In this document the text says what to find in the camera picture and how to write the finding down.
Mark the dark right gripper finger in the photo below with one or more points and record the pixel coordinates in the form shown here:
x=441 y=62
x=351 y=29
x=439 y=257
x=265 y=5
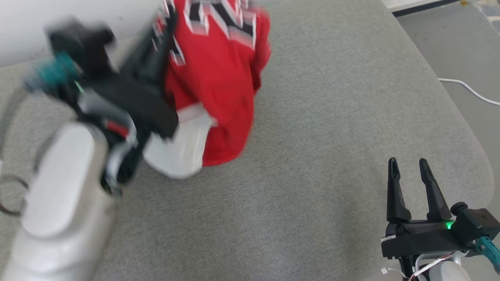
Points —
x=395 y=195
x=433 y=191

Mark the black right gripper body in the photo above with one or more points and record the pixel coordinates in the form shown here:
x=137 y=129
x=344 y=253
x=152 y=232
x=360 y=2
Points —
x=422 y=238

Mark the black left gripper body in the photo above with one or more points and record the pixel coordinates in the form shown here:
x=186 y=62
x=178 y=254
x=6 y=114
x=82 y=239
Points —
x=133 y=97

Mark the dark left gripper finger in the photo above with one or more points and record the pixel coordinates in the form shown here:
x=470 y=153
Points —
x=168 y=39
x=144 y=54

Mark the red jersey with black lettering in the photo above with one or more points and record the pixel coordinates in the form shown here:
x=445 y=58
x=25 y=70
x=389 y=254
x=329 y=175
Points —
x=218 y=97

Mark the grey fabric sofa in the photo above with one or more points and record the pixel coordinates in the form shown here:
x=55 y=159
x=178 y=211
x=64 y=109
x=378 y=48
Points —
x=312 y=156

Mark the black baseboard strip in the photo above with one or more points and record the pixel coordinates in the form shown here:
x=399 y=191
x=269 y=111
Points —
x=422 y=8

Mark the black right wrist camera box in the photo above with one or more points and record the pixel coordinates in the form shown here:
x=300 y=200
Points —
x=476 y=226

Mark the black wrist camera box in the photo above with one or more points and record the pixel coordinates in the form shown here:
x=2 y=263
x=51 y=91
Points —
x=84 y=47
x=476 y=226

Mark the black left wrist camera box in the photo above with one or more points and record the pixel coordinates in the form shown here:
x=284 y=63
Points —
x=84 y=47

